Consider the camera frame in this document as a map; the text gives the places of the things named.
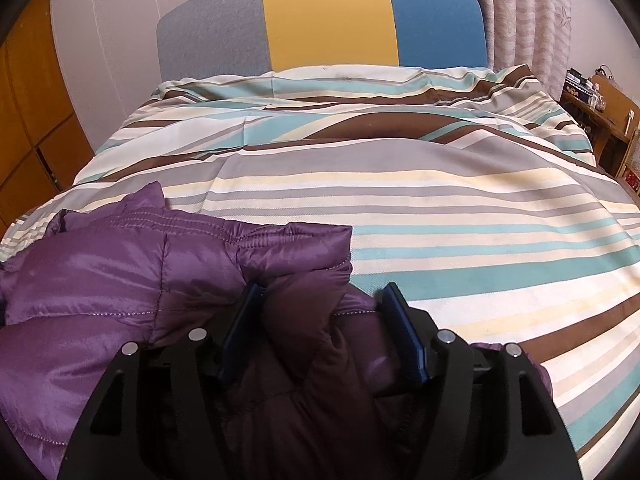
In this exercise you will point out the striped blanket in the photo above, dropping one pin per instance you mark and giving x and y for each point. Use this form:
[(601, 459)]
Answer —
[(450, 210)]

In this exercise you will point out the purple down jacket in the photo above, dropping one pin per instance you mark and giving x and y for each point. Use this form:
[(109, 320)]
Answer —
[(100, 285)]

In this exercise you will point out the black white box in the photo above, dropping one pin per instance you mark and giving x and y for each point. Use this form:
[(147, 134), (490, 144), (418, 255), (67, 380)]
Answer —
[(575, 82)]

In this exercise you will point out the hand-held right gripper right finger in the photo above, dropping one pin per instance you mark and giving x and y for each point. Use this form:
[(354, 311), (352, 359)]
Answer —
[(407, 340)]

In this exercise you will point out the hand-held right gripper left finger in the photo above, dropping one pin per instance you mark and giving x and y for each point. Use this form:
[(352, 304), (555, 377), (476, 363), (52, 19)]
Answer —
[(240, 332)]

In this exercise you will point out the patterned curtain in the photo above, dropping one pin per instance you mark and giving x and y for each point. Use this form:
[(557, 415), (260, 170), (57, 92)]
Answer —
[(525, 20)]

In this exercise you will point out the wooden wardrobe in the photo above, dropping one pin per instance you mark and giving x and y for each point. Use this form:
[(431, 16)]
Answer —
[(30, 110)]

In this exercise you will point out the wooden desk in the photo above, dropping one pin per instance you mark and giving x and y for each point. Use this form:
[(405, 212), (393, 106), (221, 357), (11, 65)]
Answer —
[(607, 105)]

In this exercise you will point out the grey yellow blue headboard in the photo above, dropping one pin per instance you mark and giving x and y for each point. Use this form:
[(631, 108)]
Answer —
[(325, 20)]

